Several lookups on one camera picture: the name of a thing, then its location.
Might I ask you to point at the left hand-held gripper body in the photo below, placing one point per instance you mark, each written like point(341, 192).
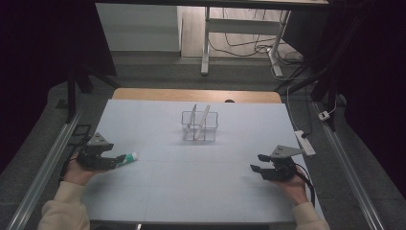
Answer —
point(92, 161)

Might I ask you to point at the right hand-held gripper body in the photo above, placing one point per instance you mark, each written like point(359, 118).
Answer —
point(282, 172)

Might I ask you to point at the green white glue stick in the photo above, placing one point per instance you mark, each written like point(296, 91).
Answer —
point(130, 157)

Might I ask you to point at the clear plastic organizer box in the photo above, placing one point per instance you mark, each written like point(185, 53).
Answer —
point(210, 134)

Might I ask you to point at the white pen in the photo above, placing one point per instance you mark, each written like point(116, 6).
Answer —
point(204, 118)

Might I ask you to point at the clear silver pen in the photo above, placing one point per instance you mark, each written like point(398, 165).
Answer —
point(192, 116)

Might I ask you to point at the person's left hand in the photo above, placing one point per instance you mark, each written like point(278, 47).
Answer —
point(76, 174)

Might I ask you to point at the person's right hand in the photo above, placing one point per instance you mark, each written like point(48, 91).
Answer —
point(295, 190)

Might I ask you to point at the white power strip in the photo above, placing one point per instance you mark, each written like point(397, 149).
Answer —
point(303, 139)

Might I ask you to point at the black tripod stand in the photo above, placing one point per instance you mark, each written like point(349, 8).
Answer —
point(71, 96)

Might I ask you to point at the small black dome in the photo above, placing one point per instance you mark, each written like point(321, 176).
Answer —
point(229, 101)

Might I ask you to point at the white table mat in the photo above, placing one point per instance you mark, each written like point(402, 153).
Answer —
point(191, 191)

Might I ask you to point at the small white adapter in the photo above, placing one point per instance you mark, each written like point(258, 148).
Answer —
point(324, 115)

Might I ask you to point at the black metal stand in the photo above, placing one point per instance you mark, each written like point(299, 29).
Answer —
point(332, 86)

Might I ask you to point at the dark curtain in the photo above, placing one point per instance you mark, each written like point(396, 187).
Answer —
point(376, 80)
point(32, 64)

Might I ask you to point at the black floor frame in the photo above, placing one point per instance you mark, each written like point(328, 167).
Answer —
point(72, 135)

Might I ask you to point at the aluminium rail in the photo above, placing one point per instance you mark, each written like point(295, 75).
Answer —
point(44, 172)
point(351, 172)

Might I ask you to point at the white desk frame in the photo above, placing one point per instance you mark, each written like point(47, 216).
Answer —
point(242, 26)

